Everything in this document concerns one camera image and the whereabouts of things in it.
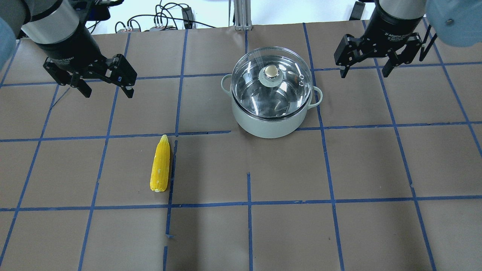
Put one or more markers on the pale green cooking pot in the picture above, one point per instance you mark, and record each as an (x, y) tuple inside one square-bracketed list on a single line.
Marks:
[(270, 128)]

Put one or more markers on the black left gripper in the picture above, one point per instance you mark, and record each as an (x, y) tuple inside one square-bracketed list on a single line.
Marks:
[(70, 48)]

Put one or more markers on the yellow corn cob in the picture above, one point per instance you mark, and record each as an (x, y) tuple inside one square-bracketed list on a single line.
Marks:
[(160, 173)]

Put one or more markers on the aluminium frame post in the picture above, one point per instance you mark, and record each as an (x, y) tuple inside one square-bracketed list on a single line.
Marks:
[(242, 15)]

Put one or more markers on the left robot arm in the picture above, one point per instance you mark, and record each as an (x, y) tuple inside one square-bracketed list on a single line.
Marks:
[(58, 28)]

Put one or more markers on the black power adapter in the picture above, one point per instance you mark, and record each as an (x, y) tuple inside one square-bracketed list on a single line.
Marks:
[(188, 17)]

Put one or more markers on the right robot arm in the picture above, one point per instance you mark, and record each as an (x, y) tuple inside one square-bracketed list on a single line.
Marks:
[(456, 22)]

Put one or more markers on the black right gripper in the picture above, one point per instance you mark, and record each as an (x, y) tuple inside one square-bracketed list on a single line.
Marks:
[(392, 27)]

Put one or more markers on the glass pot lid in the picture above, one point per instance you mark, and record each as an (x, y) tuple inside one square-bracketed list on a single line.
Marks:
[(271, 83)]

